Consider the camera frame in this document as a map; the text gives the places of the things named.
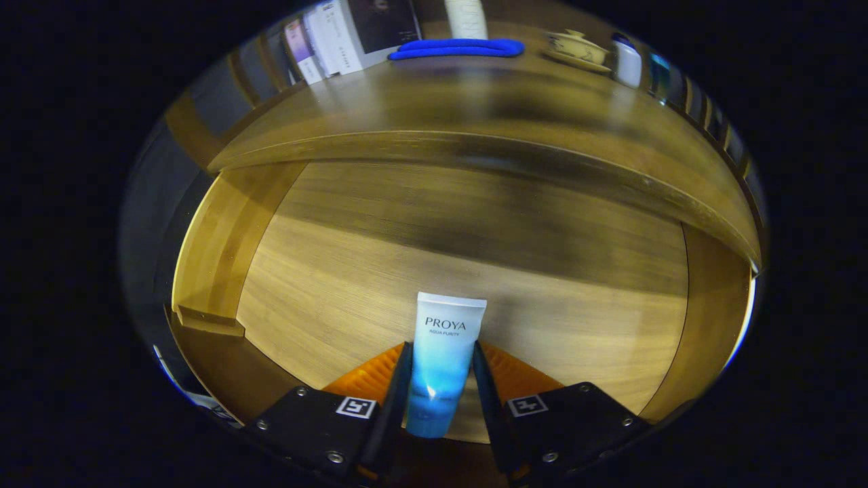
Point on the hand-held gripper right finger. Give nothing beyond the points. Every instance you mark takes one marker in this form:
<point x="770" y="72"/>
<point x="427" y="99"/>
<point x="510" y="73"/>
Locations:
<point x="494" y="413"/>

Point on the folded blue cloth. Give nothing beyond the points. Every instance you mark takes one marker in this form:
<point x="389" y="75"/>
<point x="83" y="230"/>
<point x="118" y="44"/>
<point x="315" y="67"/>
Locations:
<point x="454" y="49"/>

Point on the yellow lidded teacup with saucer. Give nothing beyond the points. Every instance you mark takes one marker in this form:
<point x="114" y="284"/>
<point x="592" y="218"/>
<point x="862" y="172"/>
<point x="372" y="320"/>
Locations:
<point x="573" y="49"/>

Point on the brown wooden cabinet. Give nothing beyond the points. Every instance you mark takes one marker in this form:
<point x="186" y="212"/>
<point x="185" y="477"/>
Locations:
<point x="186" y="132"/>

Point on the wooden countertop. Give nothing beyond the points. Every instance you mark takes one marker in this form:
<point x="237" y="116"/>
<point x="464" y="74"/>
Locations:
<point x="441" y="102"/>

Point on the thin white book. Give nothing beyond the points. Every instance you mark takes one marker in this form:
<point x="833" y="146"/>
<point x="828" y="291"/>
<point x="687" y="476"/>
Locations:
<point x="316" y="41"/>

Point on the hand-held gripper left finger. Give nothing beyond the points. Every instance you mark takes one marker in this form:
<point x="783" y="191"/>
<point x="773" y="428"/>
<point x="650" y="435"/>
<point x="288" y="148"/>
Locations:
<point x="397" y="407"/>

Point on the blue white cosmetic tube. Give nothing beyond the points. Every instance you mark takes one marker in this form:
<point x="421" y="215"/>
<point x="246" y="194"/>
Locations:
<point x="444" y="352"/>

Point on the white pump bottle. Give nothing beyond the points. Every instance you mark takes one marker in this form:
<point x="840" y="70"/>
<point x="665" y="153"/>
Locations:
<point x="466" y="19"/>

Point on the wooden drawer with black knob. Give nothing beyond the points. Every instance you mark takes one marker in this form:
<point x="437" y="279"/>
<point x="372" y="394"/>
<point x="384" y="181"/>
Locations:
<point x="407" y="271"/>

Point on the translucent blue bottle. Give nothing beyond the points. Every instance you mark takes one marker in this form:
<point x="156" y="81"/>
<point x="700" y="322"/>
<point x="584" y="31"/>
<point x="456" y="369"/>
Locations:
<point x="660" y="74"/>

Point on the purple book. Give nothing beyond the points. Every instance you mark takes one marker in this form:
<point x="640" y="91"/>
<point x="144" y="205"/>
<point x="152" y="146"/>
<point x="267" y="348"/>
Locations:
<point x="298" y="44"/>

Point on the black backdrop cloth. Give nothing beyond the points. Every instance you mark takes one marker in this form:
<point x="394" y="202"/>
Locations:
<point x="139" y="230"/>

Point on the white bottle with blue cap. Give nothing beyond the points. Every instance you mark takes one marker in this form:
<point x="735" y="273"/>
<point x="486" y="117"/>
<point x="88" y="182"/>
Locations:
<point x="627" y="64"/>

